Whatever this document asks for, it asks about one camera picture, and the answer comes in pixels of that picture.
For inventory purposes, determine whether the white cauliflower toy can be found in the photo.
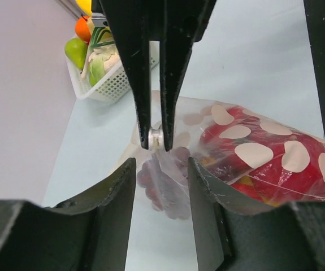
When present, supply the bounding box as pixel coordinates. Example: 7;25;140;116
81;42;120;85

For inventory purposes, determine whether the dark purple grape bunch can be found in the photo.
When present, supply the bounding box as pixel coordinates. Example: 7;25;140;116
137;147;191;220

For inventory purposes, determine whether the orange tangerine toy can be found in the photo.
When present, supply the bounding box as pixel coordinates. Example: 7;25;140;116
75;15;91;42

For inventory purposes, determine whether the yellow banana bunch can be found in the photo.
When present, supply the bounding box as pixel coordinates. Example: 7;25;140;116
75;0;92;16

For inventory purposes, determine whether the clear zip top bag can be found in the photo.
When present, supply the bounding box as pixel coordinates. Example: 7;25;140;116
122;97;325;220

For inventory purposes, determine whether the white plastic food basket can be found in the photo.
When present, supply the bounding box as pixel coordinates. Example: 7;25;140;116
66;47;161;102

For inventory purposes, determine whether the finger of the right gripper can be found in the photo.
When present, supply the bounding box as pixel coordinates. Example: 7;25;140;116
101;0;151;149
160;0;216;151

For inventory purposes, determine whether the green pear toy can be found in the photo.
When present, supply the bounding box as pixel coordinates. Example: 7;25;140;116
64;38;88;70

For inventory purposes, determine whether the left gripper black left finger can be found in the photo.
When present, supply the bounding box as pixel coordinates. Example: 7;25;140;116
0;158;136;270

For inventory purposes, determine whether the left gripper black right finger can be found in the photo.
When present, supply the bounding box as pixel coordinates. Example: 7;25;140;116
188;158;325;270

